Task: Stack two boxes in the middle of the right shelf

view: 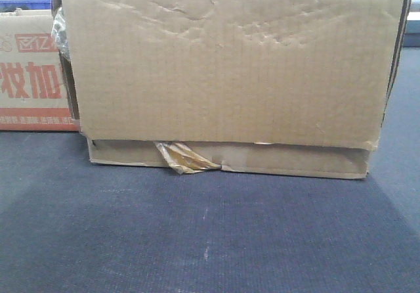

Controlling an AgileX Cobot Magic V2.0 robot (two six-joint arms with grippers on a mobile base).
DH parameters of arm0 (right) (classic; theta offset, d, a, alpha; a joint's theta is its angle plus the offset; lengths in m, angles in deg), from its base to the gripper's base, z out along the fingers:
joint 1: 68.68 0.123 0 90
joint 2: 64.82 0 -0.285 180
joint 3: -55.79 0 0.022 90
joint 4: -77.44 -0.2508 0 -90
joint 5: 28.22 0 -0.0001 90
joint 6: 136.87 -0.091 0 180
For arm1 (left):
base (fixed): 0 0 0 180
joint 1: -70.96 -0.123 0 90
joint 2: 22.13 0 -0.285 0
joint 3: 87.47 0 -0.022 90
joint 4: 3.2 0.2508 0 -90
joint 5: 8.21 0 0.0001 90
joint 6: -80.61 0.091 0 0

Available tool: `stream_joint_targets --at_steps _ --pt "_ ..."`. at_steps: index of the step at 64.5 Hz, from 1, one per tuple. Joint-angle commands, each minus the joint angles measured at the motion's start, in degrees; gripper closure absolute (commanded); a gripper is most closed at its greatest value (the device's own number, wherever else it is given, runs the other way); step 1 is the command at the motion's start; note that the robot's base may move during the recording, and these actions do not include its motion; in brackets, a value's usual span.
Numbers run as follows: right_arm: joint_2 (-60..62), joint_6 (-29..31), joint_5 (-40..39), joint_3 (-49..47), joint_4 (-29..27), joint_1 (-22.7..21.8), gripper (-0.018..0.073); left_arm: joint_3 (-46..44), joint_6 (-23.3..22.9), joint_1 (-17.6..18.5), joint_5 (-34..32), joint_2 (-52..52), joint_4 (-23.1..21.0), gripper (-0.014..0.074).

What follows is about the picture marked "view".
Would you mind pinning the orange printed cardboard box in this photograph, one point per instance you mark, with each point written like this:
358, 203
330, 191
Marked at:
33, 94

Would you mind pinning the blue plastic crate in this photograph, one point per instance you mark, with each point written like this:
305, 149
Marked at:
11, 5

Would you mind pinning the plain brown cardboard box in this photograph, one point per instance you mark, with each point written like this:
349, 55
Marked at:
285, 87

